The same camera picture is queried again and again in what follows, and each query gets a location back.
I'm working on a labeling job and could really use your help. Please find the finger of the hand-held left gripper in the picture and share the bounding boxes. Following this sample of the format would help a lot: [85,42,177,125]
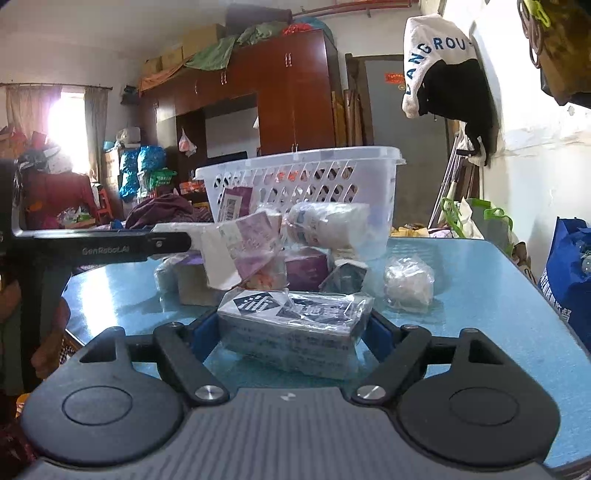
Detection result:
[148,232,193,260]

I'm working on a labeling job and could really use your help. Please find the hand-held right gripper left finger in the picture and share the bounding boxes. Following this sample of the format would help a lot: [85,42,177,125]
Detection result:
[85,311,230,408]

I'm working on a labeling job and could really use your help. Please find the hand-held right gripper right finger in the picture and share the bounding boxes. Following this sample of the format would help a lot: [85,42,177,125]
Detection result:
[352,309,502,408]

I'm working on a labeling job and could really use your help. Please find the grey box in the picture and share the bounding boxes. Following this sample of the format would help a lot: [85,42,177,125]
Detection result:
[216,288,375,380]

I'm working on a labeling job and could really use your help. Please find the white plastic laundry basket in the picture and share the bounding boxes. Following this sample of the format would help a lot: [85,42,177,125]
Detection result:
[195,146,407,260]

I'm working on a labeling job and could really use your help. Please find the person's left hand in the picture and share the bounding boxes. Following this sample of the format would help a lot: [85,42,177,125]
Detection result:
[31,296,71,380]

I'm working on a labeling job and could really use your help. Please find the small clear plastic bag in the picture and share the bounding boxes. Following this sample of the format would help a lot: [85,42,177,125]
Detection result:
[154,256,184,294]

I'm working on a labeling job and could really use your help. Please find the maroon cloth pile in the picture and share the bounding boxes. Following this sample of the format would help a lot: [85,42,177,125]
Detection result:
[124,194,214,230]

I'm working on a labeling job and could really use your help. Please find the beige cardboard box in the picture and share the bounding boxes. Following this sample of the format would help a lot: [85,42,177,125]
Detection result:
[177,263,223,306]

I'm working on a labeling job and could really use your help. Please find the clear bag of white items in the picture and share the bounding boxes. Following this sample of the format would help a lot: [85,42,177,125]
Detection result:
[383,256,435,308]

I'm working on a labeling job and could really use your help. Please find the dark foil packet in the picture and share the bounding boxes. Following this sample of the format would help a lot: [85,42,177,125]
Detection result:
[318,261,370,296]

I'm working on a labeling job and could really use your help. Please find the red clothing pile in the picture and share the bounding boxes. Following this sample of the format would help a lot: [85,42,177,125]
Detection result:
[20,170,101,228]

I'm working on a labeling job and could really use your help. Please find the purple white crumpled packet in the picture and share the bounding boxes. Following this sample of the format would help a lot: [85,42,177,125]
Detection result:
[153,208,287,292]

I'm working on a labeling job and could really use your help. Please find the purple labelled box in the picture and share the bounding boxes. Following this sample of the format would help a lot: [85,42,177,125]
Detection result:
[216,187,256,223]

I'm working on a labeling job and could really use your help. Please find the blue patterned bags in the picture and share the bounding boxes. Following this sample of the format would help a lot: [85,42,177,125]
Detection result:
[119,145,160,200]

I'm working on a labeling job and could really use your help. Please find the purple cardboard box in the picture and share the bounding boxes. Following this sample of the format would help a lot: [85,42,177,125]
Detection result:
[284,249,331,292]

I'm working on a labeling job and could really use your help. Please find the pink hanging plastic bag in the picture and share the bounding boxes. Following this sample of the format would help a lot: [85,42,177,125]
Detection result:
[178,128,198,158]

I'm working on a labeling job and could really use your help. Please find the grey curtain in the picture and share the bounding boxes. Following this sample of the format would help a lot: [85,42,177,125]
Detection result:
[83,88,110,182]

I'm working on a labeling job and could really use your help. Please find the white bottle in clear bag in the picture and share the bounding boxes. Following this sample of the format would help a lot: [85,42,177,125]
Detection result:
[283,202,371,251]

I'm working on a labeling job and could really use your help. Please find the beige curtain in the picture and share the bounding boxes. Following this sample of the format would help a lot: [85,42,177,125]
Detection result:
[4,85,63,136]

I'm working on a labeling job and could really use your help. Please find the green tote bag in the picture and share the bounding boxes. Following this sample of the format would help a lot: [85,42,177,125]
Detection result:
[440,198,514,252]

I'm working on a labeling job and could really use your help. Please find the metal poles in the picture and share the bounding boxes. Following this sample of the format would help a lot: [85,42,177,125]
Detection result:
[433,134,465,223]

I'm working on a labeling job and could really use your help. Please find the grey door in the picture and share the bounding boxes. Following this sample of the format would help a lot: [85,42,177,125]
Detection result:
[364,58,452,223]

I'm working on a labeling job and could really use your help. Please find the medium cardboard box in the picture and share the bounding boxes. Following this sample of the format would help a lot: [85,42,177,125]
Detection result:
[160,46,184,71]

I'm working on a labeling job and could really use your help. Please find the brown wooden wardrobe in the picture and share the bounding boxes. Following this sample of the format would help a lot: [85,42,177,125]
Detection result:
[137,30,343,158]

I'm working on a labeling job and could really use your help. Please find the green cloth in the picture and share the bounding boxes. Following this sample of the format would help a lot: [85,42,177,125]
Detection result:
[185,23,288,73]

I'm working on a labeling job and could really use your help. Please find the blue shopping bag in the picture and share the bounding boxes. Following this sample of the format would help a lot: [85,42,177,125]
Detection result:
[539,217,591,352]

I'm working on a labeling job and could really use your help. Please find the large cardboard box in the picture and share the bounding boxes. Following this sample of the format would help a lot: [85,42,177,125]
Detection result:
[182,24,227,59]

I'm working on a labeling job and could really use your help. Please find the wooden boards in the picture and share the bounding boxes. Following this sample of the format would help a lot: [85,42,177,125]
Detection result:
[344,53,366,147]

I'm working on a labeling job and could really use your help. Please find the dark suitcase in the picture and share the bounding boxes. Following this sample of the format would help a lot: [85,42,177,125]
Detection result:
[225,6,293,36]

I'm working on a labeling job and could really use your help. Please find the olive hanging bag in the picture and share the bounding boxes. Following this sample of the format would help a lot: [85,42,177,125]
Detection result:
[517,0,591,108]

